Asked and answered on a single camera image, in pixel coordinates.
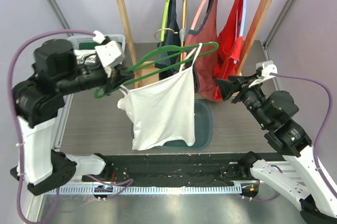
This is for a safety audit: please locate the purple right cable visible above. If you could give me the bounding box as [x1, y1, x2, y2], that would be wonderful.
[242, 73, 334, 203]

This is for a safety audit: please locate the pink hanger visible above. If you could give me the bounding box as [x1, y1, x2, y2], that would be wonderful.
[190, 0, 207, 30]

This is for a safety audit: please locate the white tank top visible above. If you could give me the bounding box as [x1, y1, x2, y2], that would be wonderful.
[117, 43, 203, 151]

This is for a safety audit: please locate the navy blue tank top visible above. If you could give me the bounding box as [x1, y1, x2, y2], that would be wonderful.
[155, 0, 181, 80]

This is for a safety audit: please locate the folded white printed shirt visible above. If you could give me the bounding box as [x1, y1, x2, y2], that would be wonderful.
[74, 49, 102, 70]

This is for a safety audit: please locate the lime green hanger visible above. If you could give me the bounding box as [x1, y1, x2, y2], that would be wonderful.
[154, 0, 171, 42]

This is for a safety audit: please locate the red tank top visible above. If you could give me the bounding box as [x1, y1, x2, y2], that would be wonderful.
[212, 0, 248, 103]

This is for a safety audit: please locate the maroon tank top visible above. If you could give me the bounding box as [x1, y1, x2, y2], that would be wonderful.
[185, 0, 222, 102]

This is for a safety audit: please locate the yellow hanger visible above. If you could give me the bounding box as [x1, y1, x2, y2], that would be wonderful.
[180, 0, 187, 47]

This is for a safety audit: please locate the light blue hanger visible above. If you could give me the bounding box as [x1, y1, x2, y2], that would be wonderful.
[233, 0, 253, 64]

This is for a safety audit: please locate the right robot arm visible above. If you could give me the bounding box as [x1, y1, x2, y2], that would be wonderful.
[216, 74, 336, 223]

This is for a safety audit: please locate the teal plastic bin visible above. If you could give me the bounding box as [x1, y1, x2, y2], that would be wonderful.
[146, 99, 213, 151]

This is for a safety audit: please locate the white plastic basket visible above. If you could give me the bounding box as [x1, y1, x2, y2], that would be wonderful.
[68, 34, 126, 50]

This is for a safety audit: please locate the purple cable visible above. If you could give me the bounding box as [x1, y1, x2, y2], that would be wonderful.
[242, 73, 334, 203]
[7, 29, 134, 223]

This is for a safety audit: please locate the white slotted cable duct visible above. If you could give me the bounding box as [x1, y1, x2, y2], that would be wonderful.
[59, 184, 242, 195]

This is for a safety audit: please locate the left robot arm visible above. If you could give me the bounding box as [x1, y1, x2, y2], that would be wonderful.
[11, 39, 135, 196]

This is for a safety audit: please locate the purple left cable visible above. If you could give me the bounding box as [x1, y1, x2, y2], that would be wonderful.
[7, 29, 134, 223]

